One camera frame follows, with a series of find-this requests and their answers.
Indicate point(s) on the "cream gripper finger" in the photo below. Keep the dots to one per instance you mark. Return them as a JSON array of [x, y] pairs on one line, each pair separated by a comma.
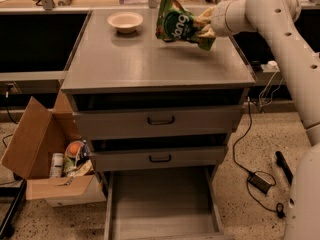
[[206, 32], [204, 18]]

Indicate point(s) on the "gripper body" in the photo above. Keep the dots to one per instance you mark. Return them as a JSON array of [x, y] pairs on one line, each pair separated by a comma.
[[219, 20]]

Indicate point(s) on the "green rice chip bag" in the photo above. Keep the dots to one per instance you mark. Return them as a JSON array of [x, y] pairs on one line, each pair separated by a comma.
[[175, 23]]

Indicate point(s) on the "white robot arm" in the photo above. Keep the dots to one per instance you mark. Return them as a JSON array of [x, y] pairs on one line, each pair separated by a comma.
[[300, 67]]

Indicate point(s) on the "grey top drawer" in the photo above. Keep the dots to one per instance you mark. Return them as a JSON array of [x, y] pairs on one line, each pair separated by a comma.
[[162, 122]]

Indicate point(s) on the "grey drawer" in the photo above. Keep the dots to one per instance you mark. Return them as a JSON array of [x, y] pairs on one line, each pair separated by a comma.
[[162, 122], [163, 204], [157, 158]]

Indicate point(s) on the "grey drawer cabinet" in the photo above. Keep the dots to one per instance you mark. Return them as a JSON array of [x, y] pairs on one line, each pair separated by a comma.
[[111, 71]]

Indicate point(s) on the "grey middle drawer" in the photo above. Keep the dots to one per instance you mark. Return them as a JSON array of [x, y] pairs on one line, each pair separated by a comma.
[[157, 158]]

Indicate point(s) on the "grey bottom drawer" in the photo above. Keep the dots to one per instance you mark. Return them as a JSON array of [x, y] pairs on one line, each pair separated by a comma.
[[163, 204]]

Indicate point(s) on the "white paper bowl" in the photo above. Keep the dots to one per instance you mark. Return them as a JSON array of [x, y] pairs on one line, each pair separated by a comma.
[[125, 22]]

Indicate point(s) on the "black metal floor bar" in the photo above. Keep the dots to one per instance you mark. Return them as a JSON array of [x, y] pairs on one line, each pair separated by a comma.
[[281, 162]]

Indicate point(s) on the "black power adapter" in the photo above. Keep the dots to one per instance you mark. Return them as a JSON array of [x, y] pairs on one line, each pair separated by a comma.
[[259, 183]]

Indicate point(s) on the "orange snack package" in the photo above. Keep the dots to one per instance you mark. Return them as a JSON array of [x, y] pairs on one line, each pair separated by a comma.
[[76, 154]]

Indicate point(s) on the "brown cardboard box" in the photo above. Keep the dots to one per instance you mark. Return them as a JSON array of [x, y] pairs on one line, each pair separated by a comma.
[[40, 134]]

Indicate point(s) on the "white spray can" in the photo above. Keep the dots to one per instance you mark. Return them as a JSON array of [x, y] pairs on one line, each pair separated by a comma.
[[56, 165]]

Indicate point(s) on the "black left floor bar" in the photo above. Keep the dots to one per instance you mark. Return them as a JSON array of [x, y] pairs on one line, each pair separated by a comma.
[[12, 198]]

